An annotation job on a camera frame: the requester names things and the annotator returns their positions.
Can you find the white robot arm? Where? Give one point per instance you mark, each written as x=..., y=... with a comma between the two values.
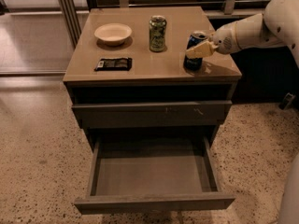
x=257, y=31

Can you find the closed grey top drawer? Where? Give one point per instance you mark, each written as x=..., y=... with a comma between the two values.
x=136, y=115

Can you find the grey drawer cabinet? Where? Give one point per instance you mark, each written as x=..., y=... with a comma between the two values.
x=155, y=77

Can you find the black snack packet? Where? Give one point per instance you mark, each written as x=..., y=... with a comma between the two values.
x=114, y=64

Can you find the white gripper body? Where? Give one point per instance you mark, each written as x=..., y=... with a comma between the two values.
x=224, y=41

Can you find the open grey middle drawer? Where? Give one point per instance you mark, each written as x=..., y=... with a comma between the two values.
x=153, y=175

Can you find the green soda can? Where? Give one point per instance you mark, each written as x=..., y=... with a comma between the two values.
x=157, y=28

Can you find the small dark floor object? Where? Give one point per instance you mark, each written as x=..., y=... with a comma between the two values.
x=287, y=101

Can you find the white paper bowl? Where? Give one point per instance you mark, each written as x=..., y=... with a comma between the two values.
x=113, y=34

